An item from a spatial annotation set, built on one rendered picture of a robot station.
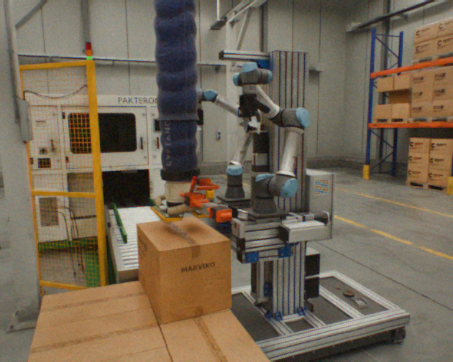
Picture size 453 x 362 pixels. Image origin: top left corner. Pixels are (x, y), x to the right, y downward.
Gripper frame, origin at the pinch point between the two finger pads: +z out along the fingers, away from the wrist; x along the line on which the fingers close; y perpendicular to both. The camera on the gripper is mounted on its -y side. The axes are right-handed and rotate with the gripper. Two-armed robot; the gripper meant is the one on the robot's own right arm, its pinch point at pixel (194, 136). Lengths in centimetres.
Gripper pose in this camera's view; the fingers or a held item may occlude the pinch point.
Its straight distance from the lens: 277.5
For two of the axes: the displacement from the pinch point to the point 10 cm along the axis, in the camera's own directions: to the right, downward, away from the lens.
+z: 0.0, 9.9, 1.5
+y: 9.9, -0.2, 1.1
